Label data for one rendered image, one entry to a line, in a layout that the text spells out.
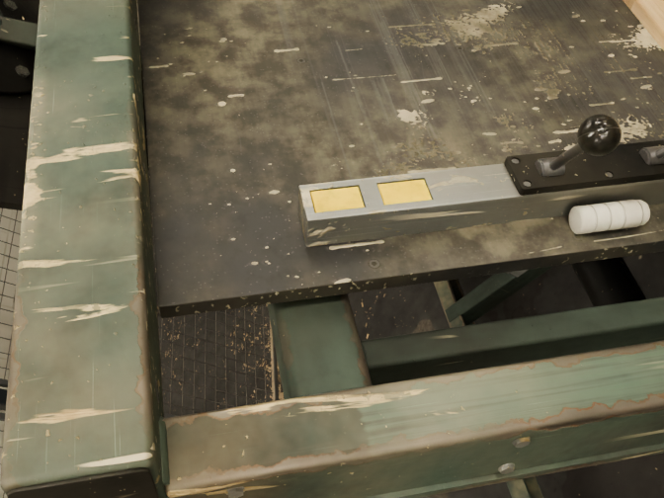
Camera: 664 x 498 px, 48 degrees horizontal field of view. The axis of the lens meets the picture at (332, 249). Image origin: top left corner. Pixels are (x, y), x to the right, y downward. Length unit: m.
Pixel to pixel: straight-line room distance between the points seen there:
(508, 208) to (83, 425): 0.47
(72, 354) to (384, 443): 0.24
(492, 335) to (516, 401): 0.17
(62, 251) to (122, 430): 0.17
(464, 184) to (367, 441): 0.31
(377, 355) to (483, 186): 0.20
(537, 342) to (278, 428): 0.32
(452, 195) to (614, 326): 0.22
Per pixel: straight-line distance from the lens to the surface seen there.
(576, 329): 0.81
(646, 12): 1.17
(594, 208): 0.81
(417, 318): 2.85
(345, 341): 0.73
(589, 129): 0.70
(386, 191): 0.75
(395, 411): 0.60
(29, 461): 0.54
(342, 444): 0.58
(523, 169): 0.80
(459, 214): 0.77
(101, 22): 0.88
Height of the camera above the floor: 2.05
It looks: 38 degrees down
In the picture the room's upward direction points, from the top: 66 degrees counter-clockwise
